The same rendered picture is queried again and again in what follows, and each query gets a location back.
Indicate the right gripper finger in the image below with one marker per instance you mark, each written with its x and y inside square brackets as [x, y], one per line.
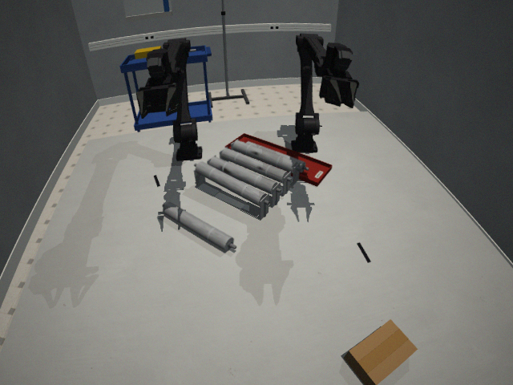
[141, 101]
[174, 107]

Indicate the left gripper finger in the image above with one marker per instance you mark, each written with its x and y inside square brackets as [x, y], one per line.
[350, 92]
[333, 90]

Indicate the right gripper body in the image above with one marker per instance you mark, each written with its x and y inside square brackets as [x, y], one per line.
[156, 97]

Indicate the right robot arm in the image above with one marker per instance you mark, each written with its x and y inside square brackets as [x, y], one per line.
[158, 67]

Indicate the brown cardboard box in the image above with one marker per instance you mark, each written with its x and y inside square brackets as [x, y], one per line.
[374, 358]

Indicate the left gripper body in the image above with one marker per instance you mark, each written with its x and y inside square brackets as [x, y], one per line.
[343, 85]

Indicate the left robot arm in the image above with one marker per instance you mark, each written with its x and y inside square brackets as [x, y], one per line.
[337, 56]

